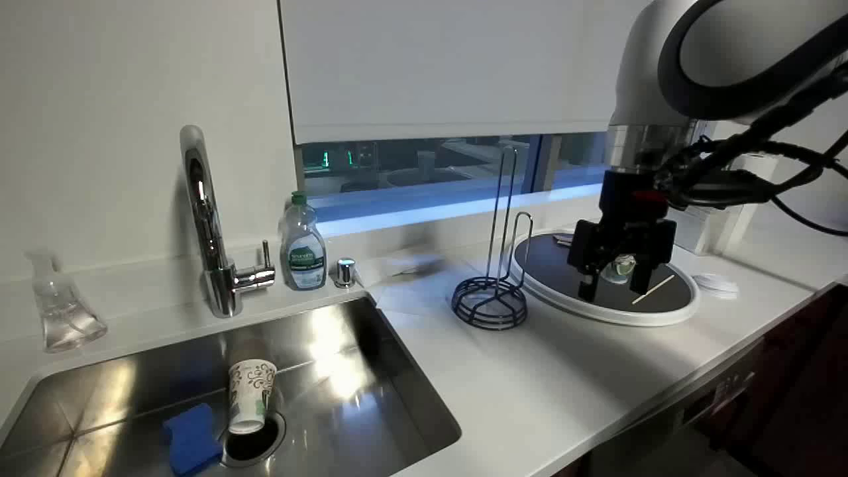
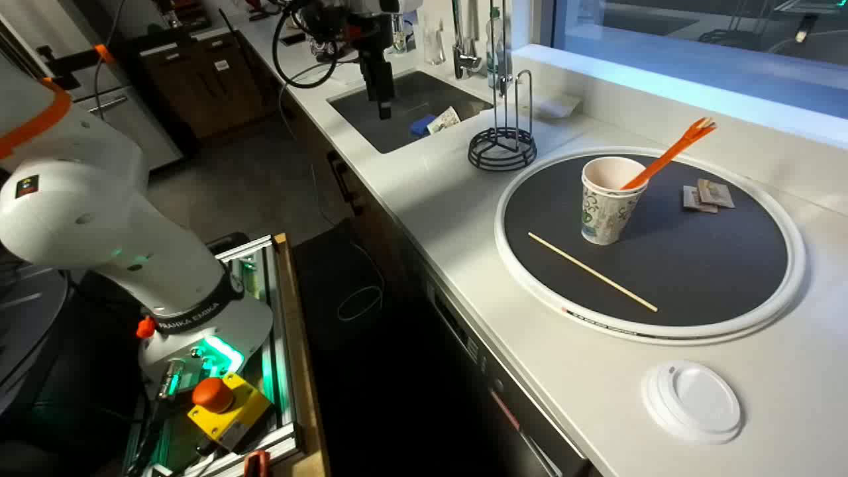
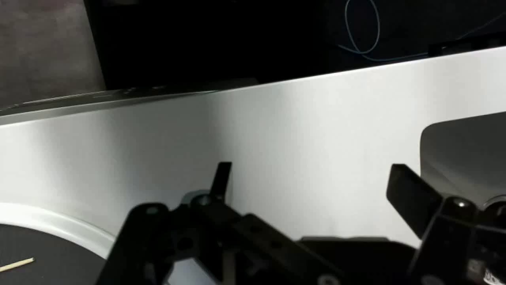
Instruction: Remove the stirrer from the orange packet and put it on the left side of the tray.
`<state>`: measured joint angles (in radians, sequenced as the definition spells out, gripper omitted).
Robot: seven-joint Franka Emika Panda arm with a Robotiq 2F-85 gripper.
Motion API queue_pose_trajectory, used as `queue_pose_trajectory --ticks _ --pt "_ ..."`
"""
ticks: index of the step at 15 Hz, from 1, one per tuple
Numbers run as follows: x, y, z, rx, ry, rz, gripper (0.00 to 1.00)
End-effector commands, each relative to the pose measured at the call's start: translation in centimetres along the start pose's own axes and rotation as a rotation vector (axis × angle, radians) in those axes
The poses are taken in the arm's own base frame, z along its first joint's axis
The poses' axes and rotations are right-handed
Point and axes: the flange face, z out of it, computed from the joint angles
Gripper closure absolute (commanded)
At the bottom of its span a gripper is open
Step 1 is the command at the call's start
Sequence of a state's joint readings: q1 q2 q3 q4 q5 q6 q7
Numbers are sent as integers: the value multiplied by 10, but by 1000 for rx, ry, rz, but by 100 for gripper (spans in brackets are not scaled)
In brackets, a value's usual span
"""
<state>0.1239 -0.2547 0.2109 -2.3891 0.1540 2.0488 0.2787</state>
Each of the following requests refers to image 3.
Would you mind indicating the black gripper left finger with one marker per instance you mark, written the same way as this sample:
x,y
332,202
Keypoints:
x,y
219,180

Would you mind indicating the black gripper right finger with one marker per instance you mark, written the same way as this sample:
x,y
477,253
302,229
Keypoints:
x,y
412,198

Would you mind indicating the round black white-rimmed tray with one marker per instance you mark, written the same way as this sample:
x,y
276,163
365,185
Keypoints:
x,y
66,250

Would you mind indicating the loose wooden stirrer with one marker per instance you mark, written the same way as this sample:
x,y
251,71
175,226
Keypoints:
x,y
14,264

